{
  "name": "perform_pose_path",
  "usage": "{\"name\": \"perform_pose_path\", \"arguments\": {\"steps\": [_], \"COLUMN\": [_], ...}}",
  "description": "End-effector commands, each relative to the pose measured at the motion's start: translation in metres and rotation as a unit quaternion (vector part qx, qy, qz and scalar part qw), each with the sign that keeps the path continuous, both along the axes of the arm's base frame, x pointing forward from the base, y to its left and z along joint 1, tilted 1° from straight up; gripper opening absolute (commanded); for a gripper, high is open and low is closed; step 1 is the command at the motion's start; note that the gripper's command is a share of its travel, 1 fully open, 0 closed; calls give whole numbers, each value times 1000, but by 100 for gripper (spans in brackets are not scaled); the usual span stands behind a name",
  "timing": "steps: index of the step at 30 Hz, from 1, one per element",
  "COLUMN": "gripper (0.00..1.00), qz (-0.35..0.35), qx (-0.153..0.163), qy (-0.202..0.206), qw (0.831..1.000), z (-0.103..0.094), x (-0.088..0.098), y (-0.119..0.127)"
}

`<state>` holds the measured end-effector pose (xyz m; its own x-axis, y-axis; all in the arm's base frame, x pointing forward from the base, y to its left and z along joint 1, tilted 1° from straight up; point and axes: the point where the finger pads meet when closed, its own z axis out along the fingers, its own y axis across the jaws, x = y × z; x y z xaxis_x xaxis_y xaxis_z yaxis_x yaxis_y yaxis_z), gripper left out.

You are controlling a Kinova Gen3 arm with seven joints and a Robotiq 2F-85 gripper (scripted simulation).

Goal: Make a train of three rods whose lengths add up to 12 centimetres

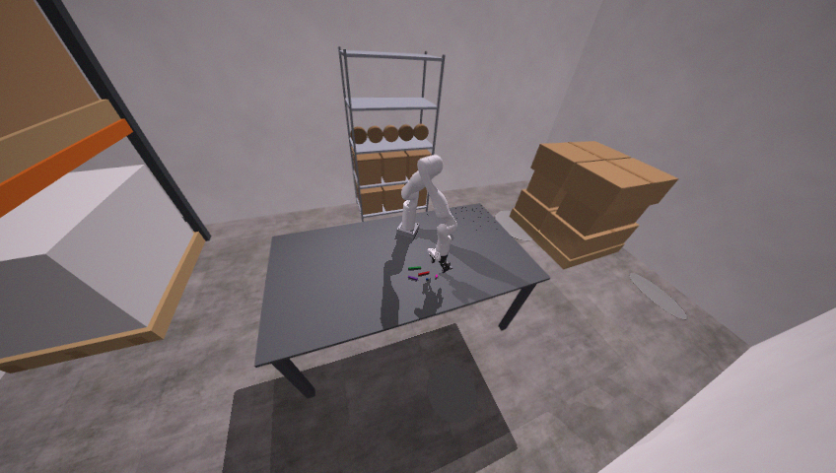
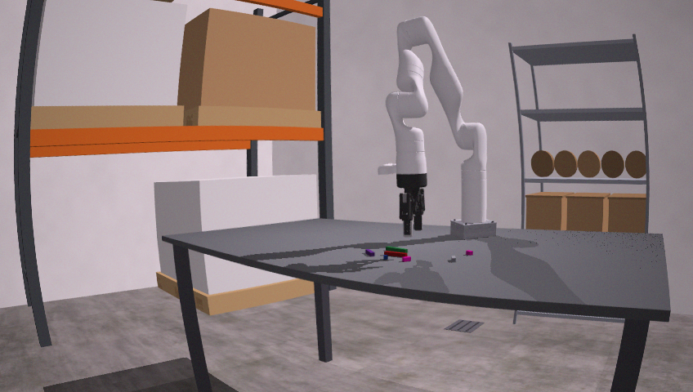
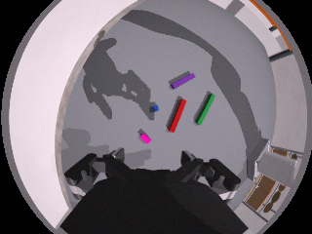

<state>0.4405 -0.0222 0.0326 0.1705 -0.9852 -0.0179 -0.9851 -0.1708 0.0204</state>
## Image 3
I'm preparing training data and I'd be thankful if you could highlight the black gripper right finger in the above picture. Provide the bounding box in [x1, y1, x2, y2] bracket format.
[165, 150, 241, 205]

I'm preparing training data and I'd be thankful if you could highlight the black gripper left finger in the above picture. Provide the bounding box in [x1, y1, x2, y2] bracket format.
[64, 147, 142, 200]

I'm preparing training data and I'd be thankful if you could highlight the green rod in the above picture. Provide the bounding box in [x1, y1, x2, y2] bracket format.
[196, 94, 215, 125]

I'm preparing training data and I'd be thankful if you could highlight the dark red rod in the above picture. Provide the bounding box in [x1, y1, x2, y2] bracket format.
[169, 99, 186, 133]

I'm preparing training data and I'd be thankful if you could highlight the purple rod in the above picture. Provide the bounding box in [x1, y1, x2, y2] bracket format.
[171, 73, 195, 89]

